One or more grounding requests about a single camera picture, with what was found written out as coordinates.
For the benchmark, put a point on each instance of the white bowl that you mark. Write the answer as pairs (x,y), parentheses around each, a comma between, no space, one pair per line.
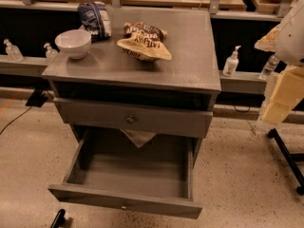
(74,43)

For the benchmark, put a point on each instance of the black floor box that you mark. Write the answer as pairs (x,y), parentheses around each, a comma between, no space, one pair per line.
(37,98)

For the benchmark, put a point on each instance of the blue chip bag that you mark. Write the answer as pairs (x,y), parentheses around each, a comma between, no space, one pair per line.
(95,20)

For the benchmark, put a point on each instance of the grey ledge rail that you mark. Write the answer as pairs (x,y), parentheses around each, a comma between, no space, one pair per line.
(28,73)

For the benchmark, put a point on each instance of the clear sanitizer bottle far left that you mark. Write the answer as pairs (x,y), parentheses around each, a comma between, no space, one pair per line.
(13,51)

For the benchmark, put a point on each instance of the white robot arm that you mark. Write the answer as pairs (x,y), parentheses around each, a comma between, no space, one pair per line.
(286,41)

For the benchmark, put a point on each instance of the black stand leg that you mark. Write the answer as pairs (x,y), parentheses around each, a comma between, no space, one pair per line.
(291,158)

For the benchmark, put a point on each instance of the brown chip bag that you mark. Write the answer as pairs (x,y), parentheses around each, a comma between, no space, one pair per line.
(144,42)

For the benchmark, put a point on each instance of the white pump lotion bottle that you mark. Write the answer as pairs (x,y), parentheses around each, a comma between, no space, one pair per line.
(231,63)

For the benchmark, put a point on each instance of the open lower grey drawer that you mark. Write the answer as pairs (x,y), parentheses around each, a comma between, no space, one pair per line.
(108,170)

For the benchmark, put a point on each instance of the black handle bottom edge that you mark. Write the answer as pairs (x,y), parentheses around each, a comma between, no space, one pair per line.
(59,219)

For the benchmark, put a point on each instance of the clear water bottle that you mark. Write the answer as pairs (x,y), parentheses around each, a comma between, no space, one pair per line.
(269,67)

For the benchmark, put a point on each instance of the upper grey drawer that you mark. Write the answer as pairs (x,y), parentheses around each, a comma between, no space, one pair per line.
(171,121)

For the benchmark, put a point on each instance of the grey wooden drawer cabinet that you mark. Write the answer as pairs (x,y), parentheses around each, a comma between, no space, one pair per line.
(189,81)

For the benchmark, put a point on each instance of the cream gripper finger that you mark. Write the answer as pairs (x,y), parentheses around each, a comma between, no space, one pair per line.
(267,43)
(287,94)

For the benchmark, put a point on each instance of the clear sanitizer bottle near cabinet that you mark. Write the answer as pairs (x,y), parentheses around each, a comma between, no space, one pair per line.
(51,53)

